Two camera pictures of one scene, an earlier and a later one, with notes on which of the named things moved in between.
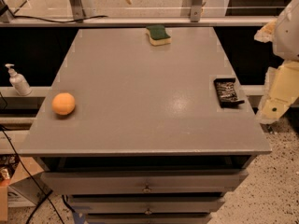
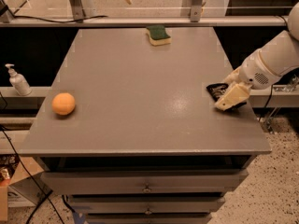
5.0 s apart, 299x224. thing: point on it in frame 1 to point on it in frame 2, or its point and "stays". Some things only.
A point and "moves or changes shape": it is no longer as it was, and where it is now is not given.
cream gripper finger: [265, 34] to [234, 77]
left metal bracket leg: [75, 0] stays
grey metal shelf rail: [136, 21] stays
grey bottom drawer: [149, 217] stays
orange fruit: [63, 104] stays
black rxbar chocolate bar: [227, 92] moves or changes shape
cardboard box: [25, 188] stays
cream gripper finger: [280, 91] to [235, 93]
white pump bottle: [19, 81] stays
